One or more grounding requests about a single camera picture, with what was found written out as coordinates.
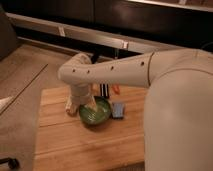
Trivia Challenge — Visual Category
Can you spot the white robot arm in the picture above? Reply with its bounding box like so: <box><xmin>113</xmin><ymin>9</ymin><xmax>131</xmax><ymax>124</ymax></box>
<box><xmin>58</xmin><ymin>48</ymin><xmax>213</xmax><ymax>171</ymax></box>

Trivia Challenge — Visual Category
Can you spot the green bowl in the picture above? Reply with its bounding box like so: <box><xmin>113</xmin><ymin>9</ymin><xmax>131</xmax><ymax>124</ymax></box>
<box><xmin>79</xmin><ymin>96</ymin><xmax>112</xmax><ymax>125</ymax></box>

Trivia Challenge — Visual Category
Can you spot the dark chair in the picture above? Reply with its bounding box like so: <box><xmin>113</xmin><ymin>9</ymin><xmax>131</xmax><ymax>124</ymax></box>
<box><xmin>0</xmin><ymin>4</ymin><xmax>19</xmax><ymax>61</ymax></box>

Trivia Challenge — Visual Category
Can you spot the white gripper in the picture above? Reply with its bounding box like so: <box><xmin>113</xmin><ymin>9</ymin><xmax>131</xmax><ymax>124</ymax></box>
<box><xmin>70</xmin><ymin>84</ymin><xmax>97</xmax><ymax>110</ymax></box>

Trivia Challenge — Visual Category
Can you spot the blue sponge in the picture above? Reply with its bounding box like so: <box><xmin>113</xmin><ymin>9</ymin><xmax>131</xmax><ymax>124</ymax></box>
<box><xmin>112</xmin><ymin>102</ymin><xmax>125</xmax><ymax>119</ymax></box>

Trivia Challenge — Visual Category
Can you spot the black striped box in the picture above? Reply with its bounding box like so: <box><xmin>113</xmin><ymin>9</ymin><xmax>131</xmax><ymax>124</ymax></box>
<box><xmin>100</xmin><ymin>84</ymin><xmax>109</xmax><ymax>99</ymax></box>

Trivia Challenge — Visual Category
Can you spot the orange pepper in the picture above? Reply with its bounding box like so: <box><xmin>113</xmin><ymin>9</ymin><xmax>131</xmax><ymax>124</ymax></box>
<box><xmin>112</xmin><ymin>85</ymin><xmax>120</xmax><ymax>95</ymax></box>

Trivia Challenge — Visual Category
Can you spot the wooden table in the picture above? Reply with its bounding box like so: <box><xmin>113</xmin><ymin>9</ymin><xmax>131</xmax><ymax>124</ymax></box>
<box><xmin>33</xmin><ymin>87</ymin><xmax>146</xmax><ymax>171</ymax></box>

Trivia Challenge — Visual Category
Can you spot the black chair wheel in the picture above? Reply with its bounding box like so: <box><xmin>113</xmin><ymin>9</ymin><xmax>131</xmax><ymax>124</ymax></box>
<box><xmin>0</xmin><ymin>158</ymin><xmax>20</xmax><ymax>169</ymax></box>

